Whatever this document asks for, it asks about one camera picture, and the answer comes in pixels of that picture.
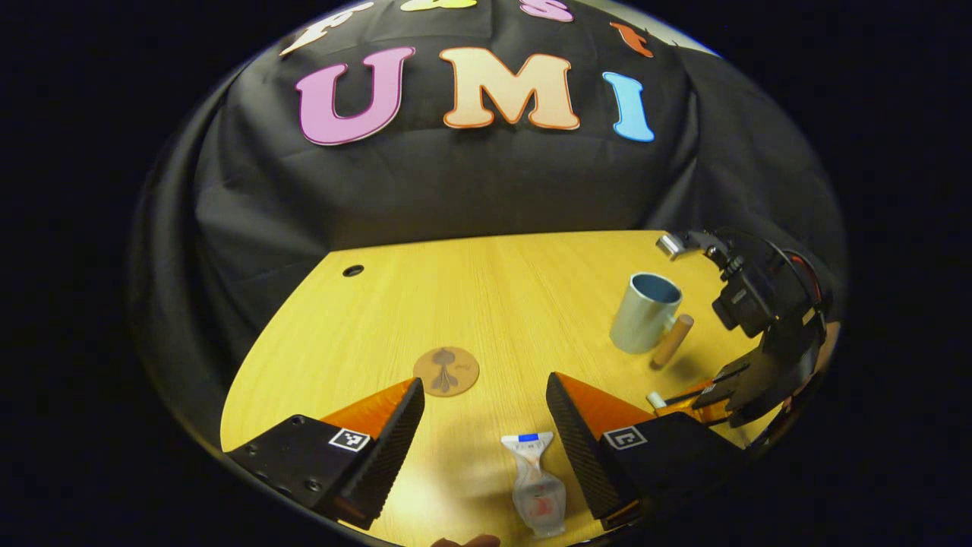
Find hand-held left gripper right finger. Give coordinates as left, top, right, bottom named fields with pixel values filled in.
left=545, top=371, right=749, bottom=531

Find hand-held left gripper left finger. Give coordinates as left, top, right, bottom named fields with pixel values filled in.
left=226, top=376, right=426, bottom=531

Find white toothpaste tube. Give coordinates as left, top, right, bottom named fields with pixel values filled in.
left=500, top=432, right=569, bottom=539

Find round wooden coaster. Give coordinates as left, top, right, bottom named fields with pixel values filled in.
left=412, top=346, right=481, bottom=397

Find blue-grey cup with wooden handle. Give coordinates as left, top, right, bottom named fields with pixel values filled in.
left=609, top=272, right=696, bottom=371

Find wooden desktop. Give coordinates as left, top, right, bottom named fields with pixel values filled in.
left=220, top=230, right=768, bottom=547

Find black backdrop cloth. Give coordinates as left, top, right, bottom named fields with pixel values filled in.
left=129, top=0, right=847, bottom=449

